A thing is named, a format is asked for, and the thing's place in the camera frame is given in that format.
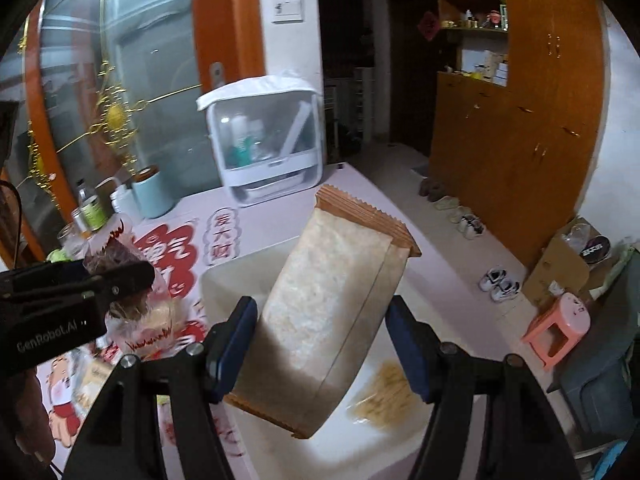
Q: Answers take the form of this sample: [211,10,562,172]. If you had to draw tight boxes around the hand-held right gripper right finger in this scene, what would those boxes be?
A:
[385,294,583,480]

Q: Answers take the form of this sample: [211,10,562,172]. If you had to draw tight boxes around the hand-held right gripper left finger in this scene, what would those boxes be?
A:
[62,296,259,480]

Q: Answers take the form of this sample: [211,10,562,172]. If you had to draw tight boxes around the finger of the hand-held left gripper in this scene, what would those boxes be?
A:
[0,259,156,312]

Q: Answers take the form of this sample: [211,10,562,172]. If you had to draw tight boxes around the clear packet of yellow crisps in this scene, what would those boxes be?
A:
[347,360,432,431]

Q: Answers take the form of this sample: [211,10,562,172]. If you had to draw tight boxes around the clear red-print bread packet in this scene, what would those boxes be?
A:
[82,232,203,363]

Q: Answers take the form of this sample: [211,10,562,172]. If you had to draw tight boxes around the white plastic bin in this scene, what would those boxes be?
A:
[200,249,501,480]

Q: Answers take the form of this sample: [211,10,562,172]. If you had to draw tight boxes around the beige snack packet brown edges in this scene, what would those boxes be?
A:
[222,185,423,441]

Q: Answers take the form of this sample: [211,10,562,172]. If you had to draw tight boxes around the person's left hand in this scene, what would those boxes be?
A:
[11,372,56,467]

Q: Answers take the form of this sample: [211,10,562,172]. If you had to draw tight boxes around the clear glass cup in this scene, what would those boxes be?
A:
[56,222,90,261]

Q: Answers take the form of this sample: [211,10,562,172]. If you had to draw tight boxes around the glass bottle green label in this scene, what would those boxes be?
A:
[75,178,109,233]

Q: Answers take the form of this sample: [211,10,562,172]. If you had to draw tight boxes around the white squeeze bottle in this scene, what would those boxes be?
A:
[97,177,144,222]

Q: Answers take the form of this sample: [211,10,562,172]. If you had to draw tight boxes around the light blue canister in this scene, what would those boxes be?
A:
[131,166,176,220]

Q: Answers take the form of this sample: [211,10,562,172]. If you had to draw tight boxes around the white sneaker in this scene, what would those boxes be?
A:
[479,267,508,292]
[491,280,522,303]

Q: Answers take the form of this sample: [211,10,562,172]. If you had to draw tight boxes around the white black-striped shoe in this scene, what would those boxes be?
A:
[457,214,487,240]

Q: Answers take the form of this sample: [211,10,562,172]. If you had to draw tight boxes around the pink plastic stool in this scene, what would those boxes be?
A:
[521,292,592,372]

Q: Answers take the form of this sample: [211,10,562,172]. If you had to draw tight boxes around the cardboard box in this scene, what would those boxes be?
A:
[521,216,618,307]

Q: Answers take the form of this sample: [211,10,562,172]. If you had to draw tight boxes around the grey upholstered seat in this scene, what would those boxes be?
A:
[547,305,640,441]

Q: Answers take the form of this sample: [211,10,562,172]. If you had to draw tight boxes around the white countertop appliance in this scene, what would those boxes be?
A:
[196,70,326,208]

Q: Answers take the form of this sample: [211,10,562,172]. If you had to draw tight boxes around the wooden cabinet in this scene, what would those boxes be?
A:
[429,0,607,267]

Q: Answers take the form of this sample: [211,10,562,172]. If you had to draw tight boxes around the white wall switch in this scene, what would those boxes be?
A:
[271,0,305,24]

